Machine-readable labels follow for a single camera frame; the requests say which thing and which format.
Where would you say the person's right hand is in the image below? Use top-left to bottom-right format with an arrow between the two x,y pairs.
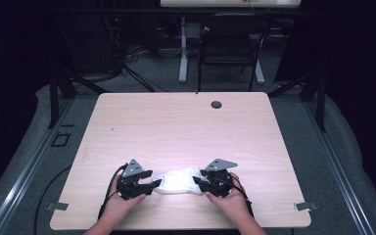
205,171 -> 251,226

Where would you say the person's left hand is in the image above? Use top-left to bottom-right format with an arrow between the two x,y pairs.
101,174 -> 147,226

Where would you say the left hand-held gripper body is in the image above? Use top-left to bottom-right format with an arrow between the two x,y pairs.
116,159 -> 149,201

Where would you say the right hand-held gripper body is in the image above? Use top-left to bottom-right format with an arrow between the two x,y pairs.
205,158 -> 239,199

